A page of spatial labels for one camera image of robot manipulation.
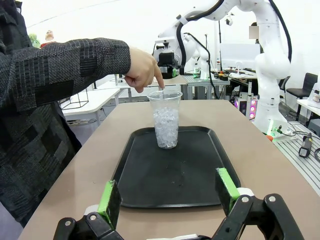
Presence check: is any black plastic serving tray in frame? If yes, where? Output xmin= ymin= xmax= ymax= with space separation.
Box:
xmin=111 ymin=125 xmax=242 ymax=209

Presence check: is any aluminium profile table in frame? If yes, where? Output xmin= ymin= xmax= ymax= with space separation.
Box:
xmin=271 ymin=121 xmax=320 ymax=201

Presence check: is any tall clear iced cup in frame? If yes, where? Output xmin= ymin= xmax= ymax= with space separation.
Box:
xmin=146 ymin=90 xmax=184 ymax=150

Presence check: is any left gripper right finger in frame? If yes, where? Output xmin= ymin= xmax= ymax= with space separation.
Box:
xmin=212 ymin=166 xmax=305 ymax=240

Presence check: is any white monitor back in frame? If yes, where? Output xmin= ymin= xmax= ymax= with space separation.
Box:
xmin=219 ymin=42 xmax=261 ymax=70

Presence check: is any grey background table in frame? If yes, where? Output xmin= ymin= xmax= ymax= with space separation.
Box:
xmin=94 ymin=74 xmax=189 ymax=102

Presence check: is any person's left forearm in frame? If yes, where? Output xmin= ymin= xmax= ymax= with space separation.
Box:
xmin=32 ymin=37 xmax=132 ymax=107

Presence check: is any person's left hand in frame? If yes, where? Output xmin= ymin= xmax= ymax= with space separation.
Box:
xmin=123 ymin=45 xmax=166 ymax=94

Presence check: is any green puppet figure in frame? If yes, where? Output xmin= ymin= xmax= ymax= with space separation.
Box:
xmin=28 ymin=32 xmax=42 ymax=49

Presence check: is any black office chair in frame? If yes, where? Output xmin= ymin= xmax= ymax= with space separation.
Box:
xmin=285 ymin=72 xmax=319 ymax=121

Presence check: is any person's grey patchwork jacket torso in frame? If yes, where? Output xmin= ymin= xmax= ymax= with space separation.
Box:
xmin=0 ymin=0 xmax=84 ymax=229

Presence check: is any white side table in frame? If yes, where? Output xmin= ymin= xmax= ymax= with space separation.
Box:
xmin=59 ymin=86 xmax=124 ymax=122

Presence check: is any bald mannequin head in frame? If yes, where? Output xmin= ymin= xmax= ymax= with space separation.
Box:
xmin=44 ymin=29 xmax=55 ymax=43

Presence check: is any black wire dispenser stand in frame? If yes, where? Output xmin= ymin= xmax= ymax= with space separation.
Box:
xmin=60 ymin=88 xmax=90 ymax=111

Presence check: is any computer with pink fans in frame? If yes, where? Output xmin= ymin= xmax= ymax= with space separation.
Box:
xmin=234 ymin=91 xmax=259 ymax=122

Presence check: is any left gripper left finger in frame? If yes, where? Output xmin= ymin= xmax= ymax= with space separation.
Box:
xmin=53 ymin=179 xmax=129 ymax=240

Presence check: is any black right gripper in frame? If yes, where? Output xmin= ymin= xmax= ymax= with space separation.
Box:
xmin=156 ymin=51 xmax=181 ymax=80

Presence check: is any black handheld tool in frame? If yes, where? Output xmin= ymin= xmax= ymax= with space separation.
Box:
xmin=298 ymin=132 xmax=314 ymax=158

